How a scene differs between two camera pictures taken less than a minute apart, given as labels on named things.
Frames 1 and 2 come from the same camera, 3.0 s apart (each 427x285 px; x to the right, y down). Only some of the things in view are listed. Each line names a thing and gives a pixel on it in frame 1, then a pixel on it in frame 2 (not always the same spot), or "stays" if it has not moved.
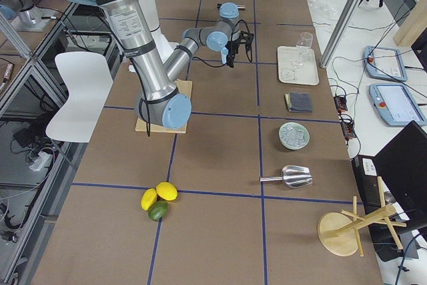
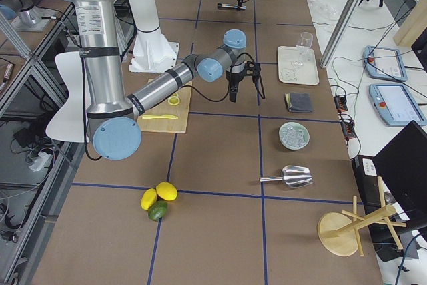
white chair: (89, 79) stays
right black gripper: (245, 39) -> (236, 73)
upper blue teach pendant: (384, 63) stays
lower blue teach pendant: (396, 105) stays
